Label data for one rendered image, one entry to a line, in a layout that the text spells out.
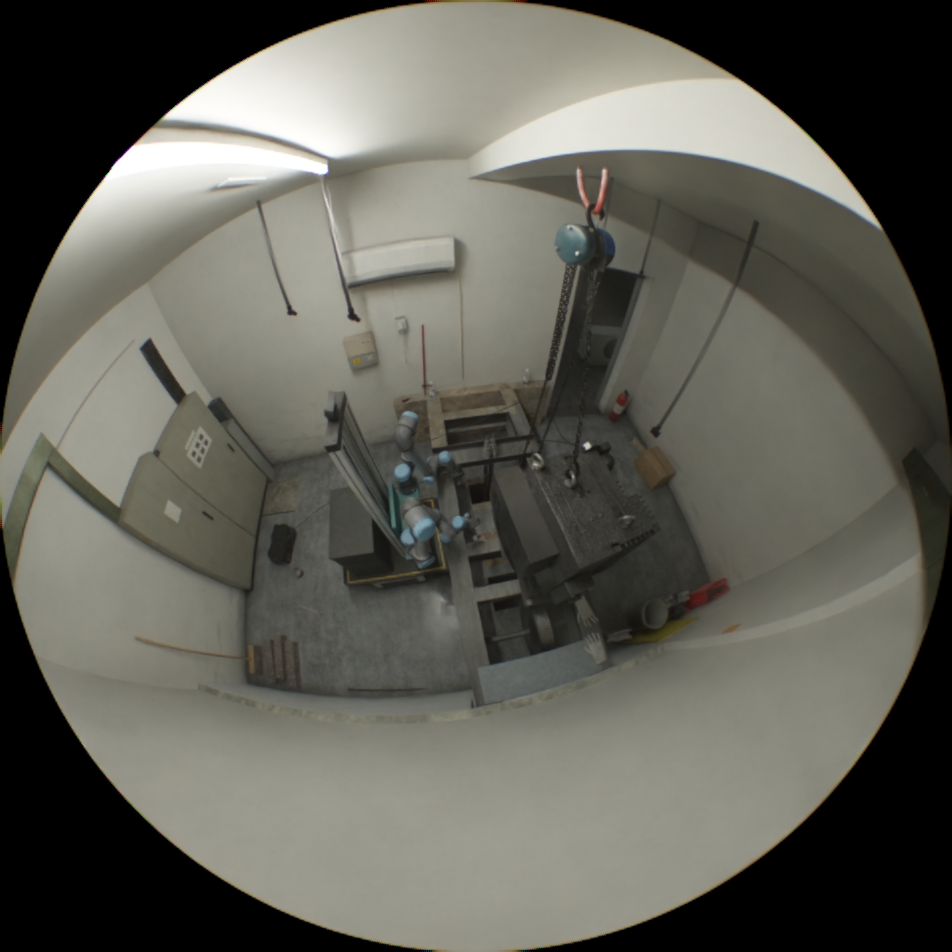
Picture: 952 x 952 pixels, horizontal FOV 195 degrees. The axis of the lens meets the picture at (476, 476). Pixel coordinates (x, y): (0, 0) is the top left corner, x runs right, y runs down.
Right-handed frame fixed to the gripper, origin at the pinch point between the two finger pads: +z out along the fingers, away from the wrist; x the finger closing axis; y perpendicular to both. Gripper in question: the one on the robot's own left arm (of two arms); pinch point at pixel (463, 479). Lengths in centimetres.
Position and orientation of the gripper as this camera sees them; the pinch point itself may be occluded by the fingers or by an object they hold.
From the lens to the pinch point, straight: 213.8
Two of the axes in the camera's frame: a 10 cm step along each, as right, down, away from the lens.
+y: 9.1, -3.3, -2.5
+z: 4.0, 5.6, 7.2
